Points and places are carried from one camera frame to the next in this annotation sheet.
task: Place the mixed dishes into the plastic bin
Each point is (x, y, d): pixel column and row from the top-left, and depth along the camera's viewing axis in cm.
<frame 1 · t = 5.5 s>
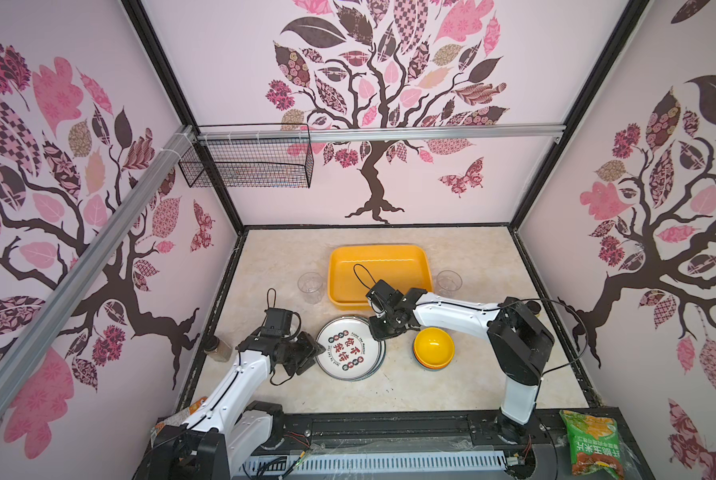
left hand: (322, 357, 82), fingers open
right hand: (372, 331, 88), fingers closed
yellow plastic bin: (357, 268, 80), point 24 cm above the table
clear plastic cup right: (447, 282, 102), point 4 cm above the table
clear plastic cup left: (312, 286, 102), point 3 cm above the table
white plate red characters: (351, 352, 87), point 3 cm above the table
yellow upturned bowl: (433, 348, 87), point 3 cm above the table

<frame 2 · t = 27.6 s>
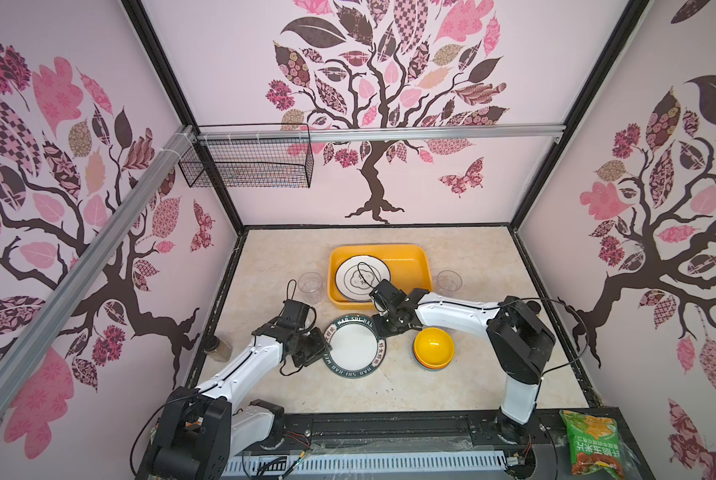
left hand: (328, 354, 84), fingers open
right hand: (375, 327, 89), fingers open
white plate black flower outline: (358, 276, 105), point 2 cm above the table
white plate dark green rim: (357, 350, 88), point 2 cm above the table
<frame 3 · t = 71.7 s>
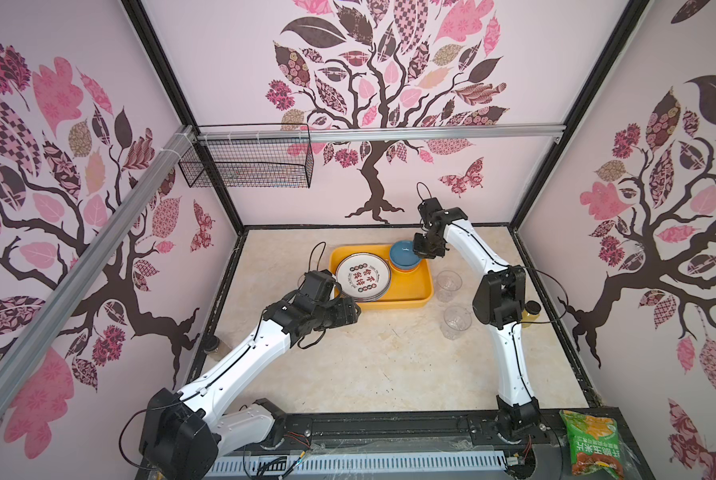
left hand: (350, 318, 79), fingers open
right hand: (420, 249, 100), fingers closed
white plate red characters 2: (363, 276, 103), point 4 cm above the table
blue grey bowl: (402, 256, 101), point 10 cm above the table
orange bowl: (404, 271, 101), point 6 cm above the table
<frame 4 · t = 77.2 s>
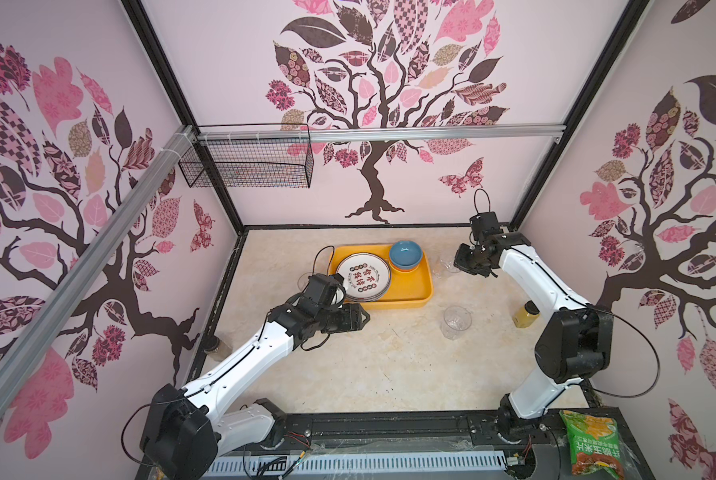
left hand: (360, 324, 78), fingers open
right hand: (459, 260, 89), fingers closed
